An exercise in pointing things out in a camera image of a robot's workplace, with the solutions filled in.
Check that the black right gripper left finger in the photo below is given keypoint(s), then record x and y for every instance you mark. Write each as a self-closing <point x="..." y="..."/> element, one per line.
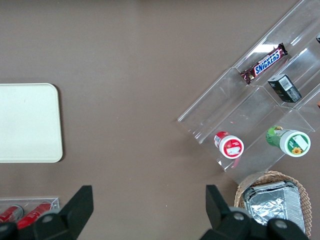
<point x="65" y="220"/>

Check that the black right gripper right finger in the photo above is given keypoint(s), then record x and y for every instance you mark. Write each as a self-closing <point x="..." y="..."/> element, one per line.
<point x="225" y="225"/>

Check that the round wicker basket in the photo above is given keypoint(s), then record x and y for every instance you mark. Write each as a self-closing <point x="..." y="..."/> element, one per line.
<point x="303" y="197"/>

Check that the white rectangular tray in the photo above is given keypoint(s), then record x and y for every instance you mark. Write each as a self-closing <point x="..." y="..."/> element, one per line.
<point x="27" y="122"/>

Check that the clear acrylic can holder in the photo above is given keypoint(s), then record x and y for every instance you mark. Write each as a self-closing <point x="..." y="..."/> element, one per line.
<point x="53" y="201"/>

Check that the red soda can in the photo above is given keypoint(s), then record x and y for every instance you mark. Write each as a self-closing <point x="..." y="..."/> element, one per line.
<point x="11" y="212"/>
<point x="33" y="215"/>

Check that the aluminium foil container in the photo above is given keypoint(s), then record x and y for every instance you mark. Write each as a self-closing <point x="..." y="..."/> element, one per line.
<point x="272" y="202"/>

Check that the red white lidded cup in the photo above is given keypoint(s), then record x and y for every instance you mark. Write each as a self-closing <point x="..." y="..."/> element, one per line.
<point x="230" y="146"/>

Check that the green white lidded cup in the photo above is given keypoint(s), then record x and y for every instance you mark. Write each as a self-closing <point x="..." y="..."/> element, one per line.
<point x="291" y="141"/>

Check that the clear acrylic stepped display shelf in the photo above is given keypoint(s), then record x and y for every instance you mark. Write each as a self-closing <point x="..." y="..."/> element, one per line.
<point x="250" y="110"/>

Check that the small black carton box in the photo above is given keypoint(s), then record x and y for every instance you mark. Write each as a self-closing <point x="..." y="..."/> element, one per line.
<point x="285" y="88"/>

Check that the Snickers chocolate bar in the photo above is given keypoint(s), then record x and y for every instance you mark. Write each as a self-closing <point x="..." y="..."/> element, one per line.
<point x="266" y="63"/>

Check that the dark item on shelf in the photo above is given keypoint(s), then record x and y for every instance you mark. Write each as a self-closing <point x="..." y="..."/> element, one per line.
<point x="318" y="38"/>

